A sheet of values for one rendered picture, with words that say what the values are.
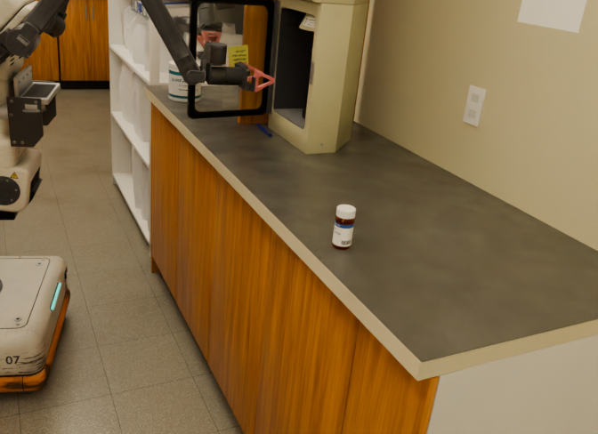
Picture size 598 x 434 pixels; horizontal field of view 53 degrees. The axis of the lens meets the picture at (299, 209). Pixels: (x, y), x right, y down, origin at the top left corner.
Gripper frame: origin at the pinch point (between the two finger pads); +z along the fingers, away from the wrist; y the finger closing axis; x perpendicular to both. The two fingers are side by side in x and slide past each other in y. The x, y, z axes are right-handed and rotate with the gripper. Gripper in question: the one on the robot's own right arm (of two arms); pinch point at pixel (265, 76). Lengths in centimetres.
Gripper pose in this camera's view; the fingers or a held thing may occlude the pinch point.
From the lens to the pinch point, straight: 201.9
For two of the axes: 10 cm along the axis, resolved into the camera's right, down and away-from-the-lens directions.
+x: -1.3, 9.1, 4.0
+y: -4.3, -4.1, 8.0
